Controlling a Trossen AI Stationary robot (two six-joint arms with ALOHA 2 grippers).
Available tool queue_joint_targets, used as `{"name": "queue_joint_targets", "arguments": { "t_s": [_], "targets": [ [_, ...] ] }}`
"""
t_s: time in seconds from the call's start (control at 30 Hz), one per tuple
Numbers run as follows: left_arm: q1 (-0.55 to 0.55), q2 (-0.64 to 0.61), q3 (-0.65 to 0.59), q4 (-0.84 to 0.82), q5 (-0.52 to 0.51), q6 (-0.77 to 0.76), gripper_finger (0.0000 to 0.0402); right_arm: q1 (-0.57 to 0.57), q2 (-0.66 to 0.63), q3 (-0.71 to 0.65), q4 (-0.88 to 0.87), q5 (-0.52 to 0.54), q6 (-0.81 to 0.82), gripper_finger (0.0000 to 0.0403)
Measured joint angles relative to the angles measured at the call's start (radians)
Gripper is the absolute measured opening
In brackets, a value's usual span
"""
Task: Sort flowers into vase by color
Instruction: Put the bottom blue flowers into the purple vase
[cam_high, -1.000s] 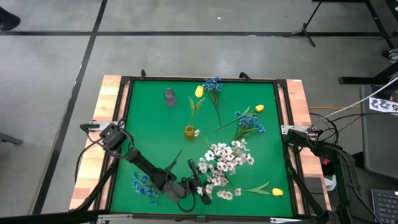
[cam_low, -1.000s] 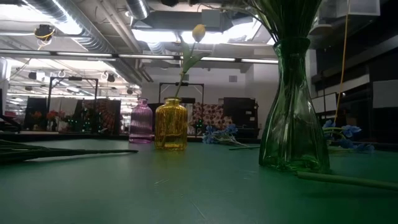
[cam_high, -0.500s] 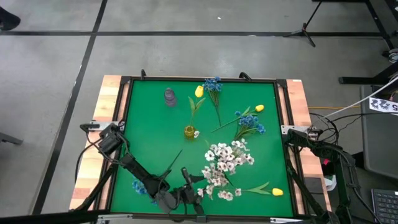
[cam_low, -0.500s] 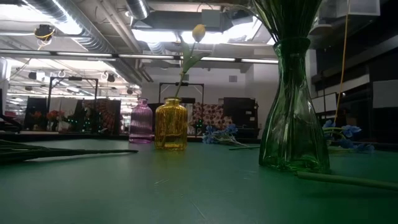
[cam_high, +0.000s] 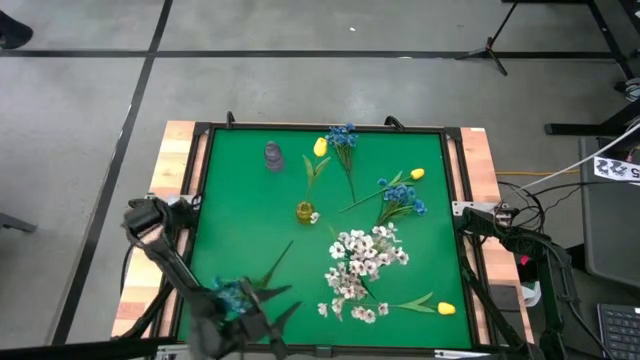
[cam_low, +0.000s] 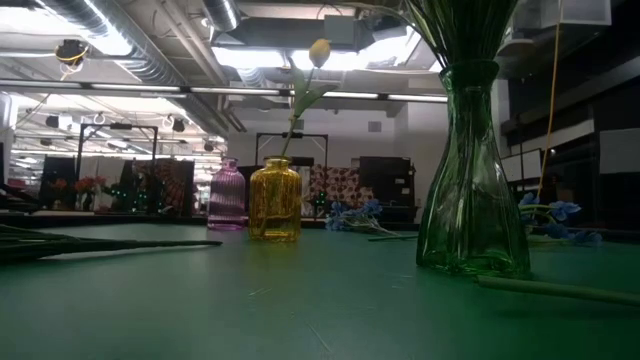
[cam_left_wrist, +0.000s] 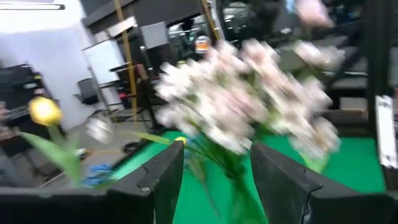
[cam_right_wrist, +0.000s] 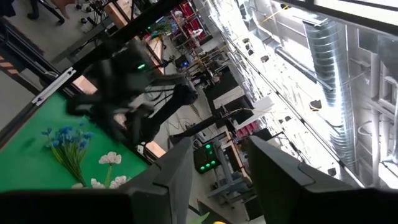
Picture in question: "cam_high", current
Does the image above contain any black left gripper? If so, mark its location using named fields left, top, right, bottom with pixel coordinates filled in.
left=187, top=277, right=303, bottom=360

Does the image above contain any blue artificial flower bunch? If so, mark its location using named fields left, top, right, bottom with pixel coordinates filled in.
left=212, top=240, right=295, bottom=321
left=374, top=177, right=429, bottom=227
left=324, top=122, right=359, bottom=204

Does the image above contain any white artificial flower bunch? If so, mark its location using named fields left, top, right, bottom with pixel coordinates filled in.
left=324, top=221, right=411, bottom=301
left=316, top=297, right=391, bottom=325

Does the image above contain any yellow artificial tulip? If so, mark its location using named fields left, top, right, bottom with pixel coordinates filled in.
left=299, top=136, right=332, bottom=206
left=339, top=167, right=426, bottom=214

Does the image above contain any green stem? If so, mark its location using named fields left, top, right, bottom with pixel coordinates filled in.
left=344, top=292, right=457, bottom=317

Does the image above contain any yellow ribbed glass vase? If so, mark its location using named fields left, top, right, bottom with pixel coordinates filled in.
left=295, top=200, right=316, bottom=225

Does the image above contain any purple ribbed glass vase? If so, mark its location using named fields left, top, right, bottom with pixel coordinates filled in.
left=263, top=140, right=286, bottom=174

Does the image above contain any green table mat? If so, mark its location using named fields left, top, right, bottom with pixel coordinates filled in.
left=177, top=128, right=474, bottom=349

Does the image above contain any black diagonal table strut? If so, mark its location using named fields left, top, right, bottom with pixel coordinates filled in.
left=119, top=279, right=191, bottom=341
left=458, top=249, right=526, bottom=349

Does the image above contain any grey chair leg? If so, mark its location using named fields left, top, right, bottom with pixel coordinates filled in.
left=0, top=212, right=39, bottom=234

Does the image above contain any black tripod stand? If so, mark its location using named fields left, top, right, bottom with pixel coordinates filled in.
left=453, top=0, right=521, bottom=77

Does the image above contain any grey desk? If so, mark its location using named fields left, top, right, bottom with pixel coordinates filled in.
left=578, top=135, right=640, bottom=290

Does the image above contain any black floor stand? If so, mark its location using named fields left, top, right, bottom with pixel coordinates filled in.
left=544, top=0, right=640, bottom=137

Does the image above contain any black keyboard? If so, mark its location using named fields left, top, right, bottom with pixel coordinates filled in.
left=597, top=303, right=640, bottom=360

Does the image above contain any white numbered paper tag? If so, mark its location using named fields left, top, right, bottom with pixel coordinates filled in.
left=593, top=155, right=640, bottom=185

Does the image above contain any person's foot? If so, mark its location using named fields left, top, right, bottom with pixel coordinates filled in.
left=0, top=9, right=35, bottom=50

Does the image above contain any white metal bracket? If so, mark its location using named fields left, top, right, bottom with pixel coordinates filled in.
left=154, top=343, right=199, bottom=360
left=433, top=348, right=494, bottom=360

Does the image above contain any black cable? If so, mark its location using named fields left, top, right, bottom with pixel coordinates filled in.
left=121, top=242, right=139, bottom=296
left=499, top=179, right=601, bottom=236

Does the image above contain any black frame beam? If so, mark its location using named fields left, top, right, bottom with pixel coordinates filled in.
left=0, top=337, right=176, bottom=360

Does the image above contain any yellow cable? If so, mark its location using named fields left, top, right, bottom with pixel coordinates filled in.
left=494, top=170, right=581, bottom=177

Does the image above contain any white cable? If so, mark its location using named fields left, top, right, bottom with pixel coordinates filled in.
left=519, top=121, right=640, bottom=192

